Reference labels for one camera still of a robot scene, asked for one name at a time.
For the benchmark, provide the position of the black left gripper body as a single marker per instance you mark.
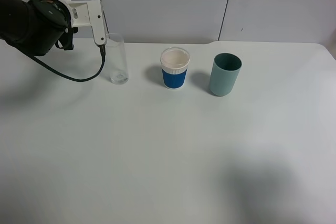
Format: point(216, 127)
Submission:
point(57, 28)

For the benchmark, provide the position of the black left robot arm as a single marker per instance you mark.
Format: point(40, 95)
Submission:
point(35, 26)

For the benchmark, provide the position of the blue and white cup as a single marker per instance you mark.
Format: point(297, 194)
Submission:
point(174, 64)

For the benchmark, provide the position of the teal green cup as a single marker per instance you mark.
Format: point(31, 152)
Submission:
point(224, 73)

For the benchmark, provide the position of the tall clear glass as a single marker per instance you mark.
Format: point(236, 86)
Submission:
point(116, 62)

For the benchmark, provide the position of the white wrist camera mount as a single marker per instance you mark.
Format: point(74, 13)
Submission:
point(87, 13)

